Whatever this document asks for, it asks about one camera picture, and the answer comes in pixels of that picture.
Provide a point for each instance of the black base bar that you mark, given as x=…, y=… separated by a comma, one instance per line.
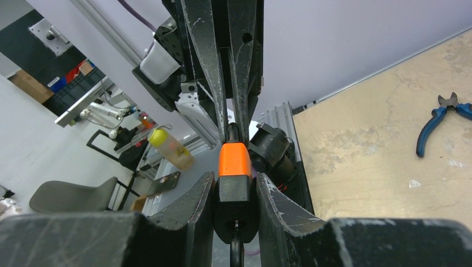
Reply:
x=273, y=153

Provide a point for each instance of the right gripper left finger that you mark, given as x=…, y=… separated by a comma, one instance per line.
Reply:
x=179, y=235

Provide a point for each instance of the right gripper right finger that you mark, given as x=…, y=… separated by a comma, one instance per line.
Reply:
x=289, y=235

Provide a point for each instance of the yellow cap bottle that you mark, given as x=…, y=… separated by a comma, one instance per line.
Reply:
x=171, y=149

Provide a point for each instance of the blue handled pliers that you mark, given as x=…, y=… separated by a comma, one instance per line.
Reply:
x=437, y=116

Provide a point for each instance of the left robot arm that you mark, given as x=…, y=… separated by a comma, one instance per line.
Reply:
x=163, y=73

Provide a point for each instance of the grey chair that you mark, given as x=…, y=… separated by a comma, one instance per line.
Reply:
x=61, y=196

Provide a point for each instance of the orange black padlock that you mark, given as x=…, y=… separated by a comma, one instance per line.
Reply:
x=235, y=208

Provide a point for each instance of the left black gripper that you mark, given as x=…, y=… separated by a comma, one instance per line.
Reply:
x=224, y=40

